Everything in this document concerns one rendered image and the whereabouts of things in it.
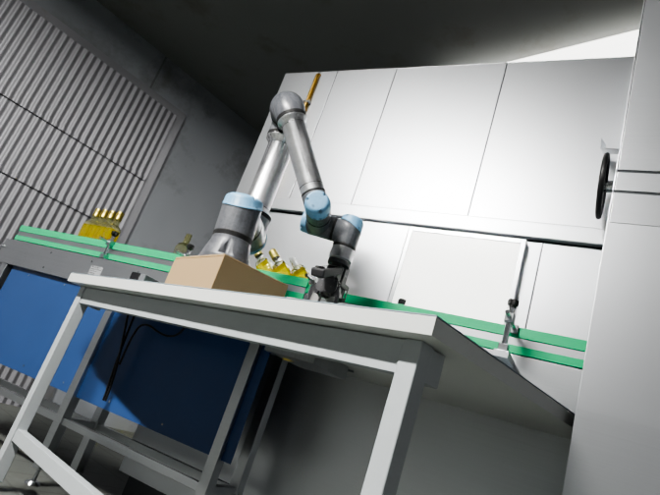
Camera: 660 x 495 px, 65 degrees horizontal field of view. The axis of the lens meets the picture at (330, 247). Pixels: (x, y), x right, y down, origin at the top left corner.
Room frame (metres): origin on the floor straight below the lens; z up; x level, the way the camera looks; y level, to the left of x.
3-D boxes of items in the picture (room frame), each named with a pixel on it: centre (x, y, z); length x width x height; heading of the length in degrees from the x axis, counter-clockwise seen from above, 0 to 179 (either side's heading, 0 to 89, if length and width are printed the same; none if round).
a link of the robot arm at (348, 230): (1.56, -0.04, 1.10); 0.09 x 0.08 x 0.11; 84
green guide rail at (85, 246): (2.19, 0.78, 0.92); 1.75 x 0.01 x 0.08; 59
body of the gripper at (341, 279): (1.57, -0.05, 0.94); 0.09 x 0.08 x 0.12; 149
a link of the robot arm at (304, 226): (1.55, 0.06, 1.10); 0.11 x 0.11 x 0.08; 84
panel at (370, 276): (1.88, -0.26, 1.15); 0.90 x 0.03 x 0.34; 59
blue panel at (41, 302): (2.25, 0.71, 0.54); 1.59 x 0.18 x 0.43; 59
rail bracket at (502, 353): (1.39, -0.55, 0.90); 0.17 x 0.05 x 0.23; 149
